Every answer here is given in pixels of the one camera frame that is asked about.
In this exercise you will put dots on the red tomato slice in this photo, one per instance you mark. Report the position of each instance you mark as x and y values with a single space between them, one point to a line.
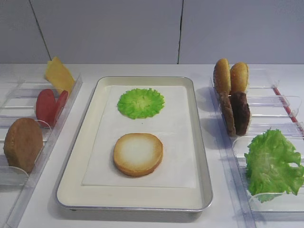
60 103
45 105

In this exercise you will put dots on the round green lettuce piece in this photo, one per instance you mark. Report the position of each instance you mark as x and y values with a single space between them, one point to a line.
140 103

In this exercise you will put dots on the left brown meat patty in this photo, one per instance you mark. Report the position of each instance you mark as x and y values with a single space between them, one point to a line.
227 112

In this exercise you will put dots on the right dark meat patty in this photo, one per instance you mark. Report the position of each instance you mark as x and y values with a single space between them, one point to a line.
241 112

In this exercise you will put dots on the yellow cheese slice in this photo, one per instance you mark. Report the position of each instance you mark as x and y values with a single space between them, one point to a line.
59 76

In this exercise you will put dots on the large green lettuce leaf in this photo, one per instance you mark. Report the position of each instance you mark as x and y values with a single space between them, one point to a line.
273 166

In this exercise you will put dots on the white paper liner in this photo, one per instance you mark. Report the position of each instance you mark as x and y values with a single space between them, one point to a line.
172 126

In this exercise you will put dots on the white metal tray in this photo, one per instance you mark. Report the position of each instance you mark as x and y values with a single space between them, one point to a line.
73 194

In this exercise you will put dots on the toasted bun bottom slice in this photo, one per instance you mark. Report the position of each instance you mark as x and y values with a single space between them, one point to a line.
137 154

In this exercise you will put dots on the left sesame bun top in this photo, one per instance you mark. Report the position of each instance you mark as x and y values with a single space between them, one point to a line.
221 76

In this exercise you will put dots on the right golden bun top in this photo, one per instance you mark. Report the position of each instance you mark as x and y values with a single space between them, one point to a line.
239 77

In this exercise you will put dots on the clear acrylic right rack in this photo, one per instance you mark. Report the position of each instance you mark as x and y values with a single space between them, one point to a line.
267 113

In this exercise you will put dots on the clear acrylic rack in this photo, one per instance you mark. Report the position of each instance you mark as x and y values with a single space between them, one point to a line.
267 113
17 186

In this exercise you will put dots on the clear acrylic left rack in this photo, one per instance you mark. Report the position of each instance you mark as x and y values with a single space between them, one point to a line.
17 186

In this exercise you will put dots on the brown bun in left rack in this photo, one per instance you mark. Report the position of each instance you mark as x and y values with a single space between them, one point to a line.
23 143

